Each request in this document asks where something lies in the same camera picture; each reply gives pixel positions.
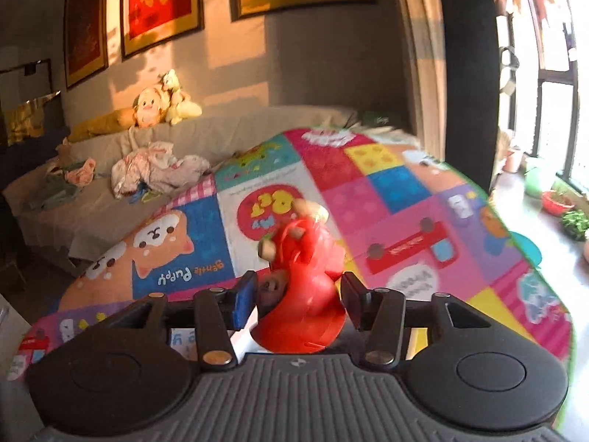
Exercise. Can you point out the black window frame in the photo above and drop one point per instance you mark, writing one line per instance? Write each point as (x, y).
(534, 115)

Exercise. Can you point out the pile of pale clothes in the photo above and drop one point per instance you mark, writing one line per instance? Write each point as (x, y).
(156, 168)

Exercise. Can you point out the pink cloth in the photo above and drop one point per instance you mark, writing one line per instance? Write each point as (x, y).
(82, 172)

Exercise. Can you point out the green cloth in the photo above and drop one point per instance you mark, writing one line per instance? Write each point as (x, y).
(55, 191)

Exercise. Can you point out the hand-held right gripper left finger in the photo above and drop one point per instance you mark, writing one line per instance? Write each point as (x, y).
(241, 305)

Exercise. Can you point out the brown gold framed picture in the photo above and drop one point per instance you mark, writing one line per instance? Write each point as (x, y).
(85, 27)

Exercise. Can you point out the red bowl on sill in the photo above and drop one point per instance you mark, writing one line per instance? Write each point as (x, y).
(557, 203)

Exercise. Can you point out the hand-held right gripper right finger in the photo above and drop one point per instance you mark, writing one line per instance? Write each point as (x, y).
(354, 303)

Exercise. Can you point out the green plastic pot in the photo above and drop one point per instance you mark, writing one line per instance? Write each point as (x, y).
(539, 178)

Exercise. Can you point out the red gold framed picture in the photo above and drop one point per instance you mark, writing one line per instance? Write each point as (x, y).
(161, 4)

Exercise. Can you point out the green potted plant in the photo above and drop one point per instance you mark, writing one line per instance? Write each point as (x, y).
(575, 224)

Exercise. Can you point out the beige covered sofa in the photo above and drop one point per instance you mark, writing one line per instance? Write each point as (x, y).
(230, 133)

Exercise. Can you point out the white flower pot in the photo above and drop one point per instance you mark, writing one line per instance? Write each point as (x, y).
(512, 160)

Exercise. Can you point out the red plastic toy figure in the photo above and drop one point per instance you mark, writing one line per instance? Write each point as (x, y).
(303, 313)

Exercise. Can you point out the colourful printed play mat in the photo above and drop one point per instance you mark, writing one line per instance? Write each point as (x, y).
(391, 202)

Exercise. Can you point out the blond plush doll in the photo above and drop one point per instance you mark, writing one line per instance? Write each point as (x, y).
(149, 108)

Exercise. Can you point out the pale yellow plush toy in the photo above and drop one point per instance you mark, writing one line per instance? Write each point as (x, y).
(182, 106)

